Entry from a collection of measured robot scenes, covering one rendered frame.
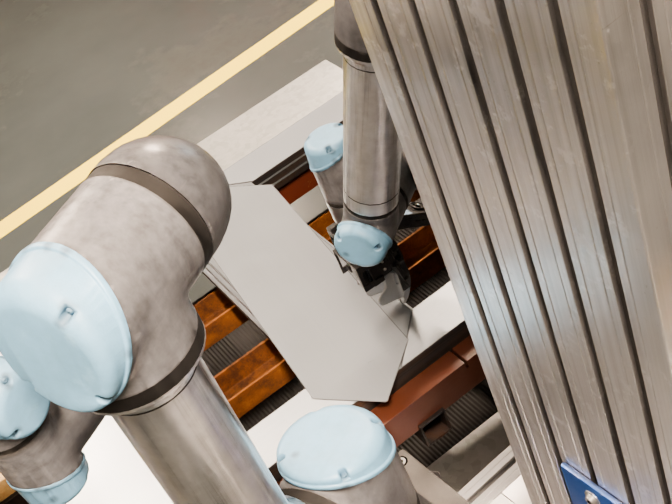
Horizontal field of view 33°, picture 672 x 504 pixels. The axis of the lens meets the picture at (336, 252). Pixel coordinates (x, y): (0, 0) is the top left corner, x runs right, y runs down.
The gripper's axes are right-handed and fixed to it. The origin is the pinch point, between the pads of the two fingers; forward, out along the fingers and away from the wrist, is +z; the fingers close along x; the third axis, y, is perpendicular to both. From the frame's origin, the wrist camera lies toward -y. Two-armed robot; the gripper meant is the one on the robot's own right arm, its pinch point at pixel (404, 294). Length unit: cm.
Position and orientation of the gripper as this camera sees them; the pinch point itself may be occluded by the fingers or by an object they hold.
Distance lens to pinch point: 186.5
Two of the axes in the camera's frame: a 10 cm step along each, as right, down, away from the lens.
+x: 5.2, 4.2, -7.4
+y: -7.9, 5.7, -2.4
